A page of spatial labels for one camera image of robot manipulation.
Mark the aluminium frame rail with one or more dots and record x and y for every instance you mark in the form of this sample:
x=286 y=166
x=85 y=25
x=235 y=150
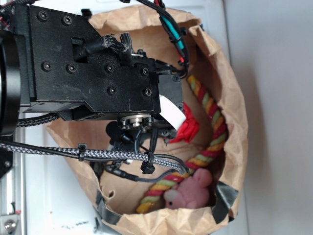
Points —
x=13 y=199

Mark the white plastic tray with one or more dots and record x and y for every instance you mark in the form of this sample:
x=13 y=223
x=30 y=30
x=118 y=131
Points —
x=54 y=201

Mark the crumpled red paper ball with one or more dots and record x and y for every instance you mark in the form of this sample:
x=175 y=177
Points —
x=188 y=129

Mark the pink plush toy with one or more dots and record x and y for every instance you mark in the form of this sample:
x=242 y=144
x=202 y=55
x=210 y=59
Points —
x=191 y=193

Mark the brown paper bag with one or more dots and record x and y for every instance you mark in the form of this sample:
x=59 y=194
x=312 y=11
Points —
x=117 y=199

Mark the white label tag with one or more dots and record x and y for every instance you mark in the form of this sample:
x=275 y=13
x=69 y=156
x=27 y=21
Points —
x=171 y=113

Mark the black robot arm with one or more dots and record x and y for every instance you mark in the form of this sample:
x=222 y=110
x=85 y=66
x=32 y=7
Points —
x=54 y=64

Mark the multicolour twisted rope toy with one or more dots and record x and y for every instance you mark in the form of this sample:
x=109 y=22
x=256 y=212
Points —
x=202 y=160

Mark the black cable bundle teal sleeve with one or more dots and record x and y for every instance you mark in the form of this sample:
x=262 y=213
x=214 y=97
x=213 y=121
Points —
x=176 y=34

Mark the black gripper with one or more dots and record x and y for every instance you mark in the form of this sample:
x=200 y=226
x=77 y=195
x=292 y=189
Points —
x=132 y=103

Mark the black metal bracket plate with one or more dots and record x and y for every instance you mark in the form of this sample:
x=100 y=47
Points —
x=6 y=161

